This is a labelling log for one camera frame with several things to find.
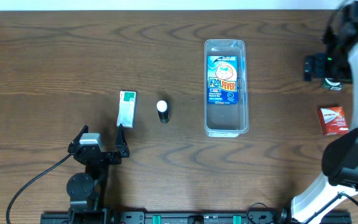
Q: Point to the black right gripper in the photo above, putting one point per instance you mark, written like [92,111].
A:
[317,66]

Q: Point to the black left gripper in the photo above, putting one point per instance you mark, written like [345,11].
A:
[107,156]

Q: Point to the dark green round-logo box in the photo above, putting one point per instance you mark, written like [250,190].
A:
[330,84]

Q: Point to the white green medicine box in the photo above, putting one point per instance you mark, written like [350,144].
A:
[126,115]

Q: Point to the red medicine box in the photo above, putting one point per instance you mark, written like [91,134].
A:
[333,120]

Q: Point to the blue Kool Fever box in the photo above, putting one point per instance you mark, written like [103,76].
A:
[222,80]

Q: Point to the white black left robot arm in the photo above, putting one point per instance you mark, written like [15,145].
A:
[87,189]

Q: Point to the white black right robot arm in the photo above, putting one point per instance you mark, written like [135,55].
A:
[338,180]

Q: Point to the clear plastic container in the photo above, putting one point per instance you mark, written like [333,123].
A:
[227,121]

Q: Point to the dark bottle white cap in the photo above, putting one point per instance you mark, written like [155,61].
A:
[163,112]

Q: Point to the black mounting rail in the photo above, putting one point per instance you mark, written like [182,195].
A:
[256,216]

